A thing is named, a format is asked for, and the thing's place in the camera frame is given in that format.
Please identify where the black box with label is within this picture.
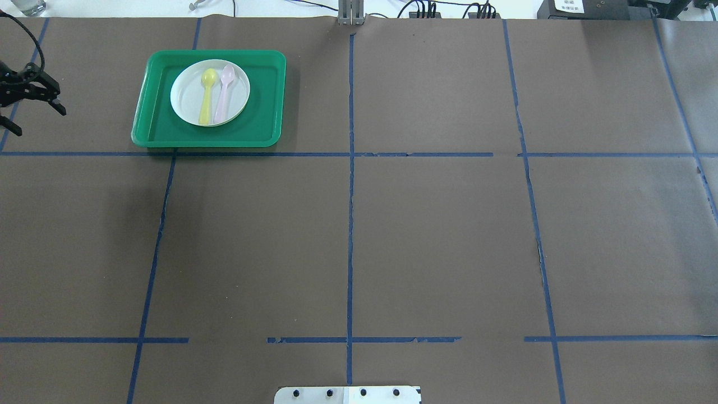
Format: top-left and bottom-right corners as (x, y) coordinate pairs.
(536, 0), (630, 20)

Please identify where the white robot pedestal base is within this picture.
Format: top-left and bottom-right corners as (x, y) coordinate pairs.
(274, 385), (422, 403)

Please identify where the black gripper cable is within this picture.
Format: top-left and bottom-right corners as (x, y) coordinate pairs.
(0, 10), (47, 74)

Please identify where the pink plastic spoon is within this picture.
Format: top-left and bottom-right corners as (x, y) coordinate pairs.
(214, 64), (236, 125)

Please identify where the grey aluminium frame post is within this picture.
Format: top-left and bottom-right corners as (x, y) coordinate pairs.
(338, 0), (366, 26)

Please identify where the green plastic tray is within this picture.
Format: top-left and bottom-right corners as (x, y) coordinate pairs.
(131, 49), (287, 148)

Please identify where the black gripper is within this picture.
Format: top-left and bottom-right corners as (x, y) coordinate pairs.
(0, 62), (67, 136)

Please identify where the black power strip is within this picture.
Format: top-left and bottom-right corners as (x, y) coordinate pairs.
(408, 2), (441, 20)
(462, 2), (500, 20)

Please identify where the yellow plastic spoon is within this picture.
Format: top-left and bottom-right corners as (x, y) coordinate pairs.
(198, 67), (218, 126)

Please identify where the white round plate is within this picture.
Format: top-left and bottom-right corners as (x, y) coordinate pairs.
(170, 59), (251, 127)

